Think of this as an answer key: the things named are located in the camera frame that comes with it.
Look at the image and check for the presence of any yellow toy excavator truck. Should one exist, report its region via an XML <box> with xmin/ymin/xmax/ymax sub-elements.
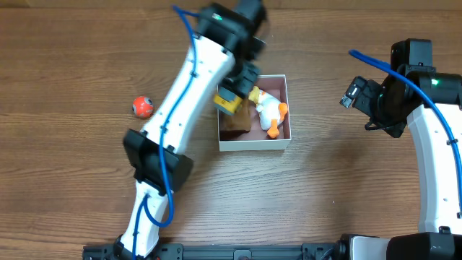
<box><xmin>213</xmin><ymin>86</ymin><xmax>243</xmax><ymax>116</ymax></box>

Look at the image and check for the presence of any brown plush bear toy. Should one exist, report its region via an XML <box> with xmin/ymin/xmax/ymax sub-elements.
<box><xmin>220</xmin><ymin>99</ymin><xmax>252</xmax><ymax>132</ymax></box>

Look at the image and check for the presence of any white plush duck toy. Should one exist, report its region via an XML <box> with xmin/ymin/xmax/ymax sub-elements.
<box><xmin>248</xmin><ymin>86</ymin><xmax>289</xmax><ymax>139</ymax></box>

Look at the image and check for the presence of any red grey toy ball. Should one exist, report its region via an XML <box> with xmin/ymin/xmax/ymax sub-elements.
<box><xmin>132</xmin><ymin>96</ymin><xmax>154</xmax><ymax>119</ymax></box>

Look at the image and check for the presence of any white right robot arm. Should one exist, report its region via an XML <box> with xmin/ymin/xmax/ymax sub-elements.
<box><xmin>323</xmin><ymin>38</ymin><xmax>461</xmax><ymax>259</ymax></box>

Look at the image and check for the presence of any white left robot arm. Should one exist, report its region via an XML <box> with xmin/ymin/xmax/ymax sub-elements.
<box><xmin>104</xmin><ymin>0</ymin><xmax>266</xmax><ymax>259</ymax></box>

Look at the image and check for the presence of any white box pink interior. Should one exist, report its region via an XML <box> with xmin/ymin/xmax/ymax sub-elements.
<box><xmin>217</xmin><ymin>74</ymin><xmax>292</xmax><ymax>152</ymax></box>

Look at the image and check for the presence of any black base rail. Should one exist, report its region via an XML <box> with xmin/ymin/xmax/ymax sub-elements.
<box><xmin>82</xmin><ymin>243</ymin><xmax>339</xmax><ymax>260</ymax></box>

